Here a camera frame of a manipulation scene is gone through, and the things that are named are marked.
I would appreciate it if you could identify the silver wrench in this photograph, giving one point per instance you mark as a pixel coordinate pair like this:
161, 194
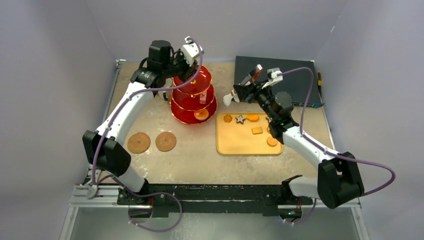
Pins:
91, 189

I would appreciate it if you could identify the lower round biscuit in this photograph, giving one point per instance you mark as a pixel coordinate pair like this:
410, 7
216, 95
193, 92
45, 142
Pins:
272, 142

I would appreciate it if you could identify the yellow serving tray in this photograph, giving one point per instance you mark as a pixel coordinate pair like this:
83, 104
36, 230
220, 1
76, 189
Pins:
237, 139

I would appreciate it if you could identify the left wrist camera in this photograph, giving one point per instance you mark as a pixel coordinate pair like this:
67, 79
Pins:
191, 50

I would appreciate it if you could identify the swirl butter cookie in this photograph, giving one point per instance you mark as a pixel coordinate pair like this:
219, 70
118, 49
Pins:
227, 118

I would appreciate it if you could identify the red three-tier cake stand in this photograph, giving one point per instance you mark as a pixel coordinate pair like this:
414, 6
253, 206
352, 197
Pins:
184, 101

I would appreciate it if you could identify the white enamel mug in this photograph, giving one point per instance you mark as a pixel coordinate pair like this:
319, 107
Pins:
165, 93

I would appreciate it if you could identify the white-iced star cookie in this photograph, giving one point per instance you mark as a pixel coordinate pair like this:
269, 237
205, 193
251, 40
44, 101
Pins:
240, 119

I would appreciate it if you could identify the pink layered cake slice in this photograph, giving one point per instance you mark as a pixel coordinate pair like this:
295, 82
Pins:
203, 98

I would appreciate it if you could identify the dark network switch box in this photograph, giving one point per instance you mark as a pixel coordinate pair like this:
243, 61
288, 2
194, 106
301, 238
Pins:
296, 83

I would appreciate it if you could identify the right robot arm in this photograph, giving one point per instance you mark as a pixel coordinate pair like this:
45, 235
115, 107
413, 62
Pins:
338, 178

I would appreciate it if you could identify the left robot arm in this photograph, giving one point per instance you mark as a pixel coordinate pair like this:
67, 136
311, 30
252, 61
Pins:
104, 147

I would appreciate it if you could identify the orange fish-shaped cake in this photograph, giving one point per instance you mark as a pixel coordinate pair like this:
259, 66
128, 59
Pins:
253, 117

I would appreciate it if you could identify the black base frame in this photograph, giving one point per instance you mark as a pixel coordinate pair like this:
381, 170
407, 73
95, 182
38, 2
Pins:
163, 199

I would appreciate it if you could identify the yellow black tool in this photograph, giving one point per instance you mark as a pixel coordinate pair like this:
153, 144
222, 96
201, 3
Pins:
319, 79

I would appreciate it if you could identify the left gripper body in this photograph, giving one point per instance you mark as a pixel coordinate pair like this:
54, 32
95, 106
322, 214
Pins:
179, 67

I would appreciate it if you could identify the metal white-tipped tongs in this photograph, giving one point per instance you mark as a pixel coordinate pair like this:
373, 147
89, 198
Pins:
252, 76

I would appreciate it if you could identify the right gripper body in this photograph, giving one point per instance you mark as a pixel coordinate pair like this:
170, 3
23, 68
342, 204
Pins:
245, 93

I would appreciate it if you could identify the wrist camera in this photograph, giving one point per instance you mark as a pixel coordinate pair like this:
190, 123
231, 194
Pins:
191, 50
274, 76

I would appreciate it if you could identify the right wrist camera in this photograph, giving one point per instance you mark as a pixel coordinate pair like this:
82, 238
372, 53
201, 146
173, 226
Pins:
274, 76

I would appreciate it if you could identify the yellow frosted donut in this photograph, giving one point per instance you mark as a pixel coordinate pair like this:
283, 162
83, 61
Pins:
201, 114

